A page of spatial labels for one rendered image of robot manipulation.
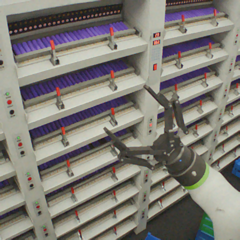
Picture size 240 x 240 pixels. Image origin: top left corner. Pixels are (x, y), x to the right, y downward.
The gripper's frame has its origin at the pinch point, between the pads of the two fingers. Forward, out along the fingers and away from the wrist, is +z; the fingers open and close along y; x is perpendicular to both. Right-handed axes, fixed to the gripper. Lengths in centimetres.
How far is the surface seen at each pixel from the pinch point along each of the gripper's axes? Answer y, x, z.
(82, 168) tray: -36, -68, -32
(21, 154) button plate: -42, -49, 0
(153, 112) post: 10, -75, -43
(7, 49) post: -12, -38, 31
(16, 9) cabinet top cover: -1, -37, 37
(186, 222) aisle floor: -30, -102, -148
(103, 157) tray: -26, -72, -39
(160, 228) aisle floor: -47, -103, -134
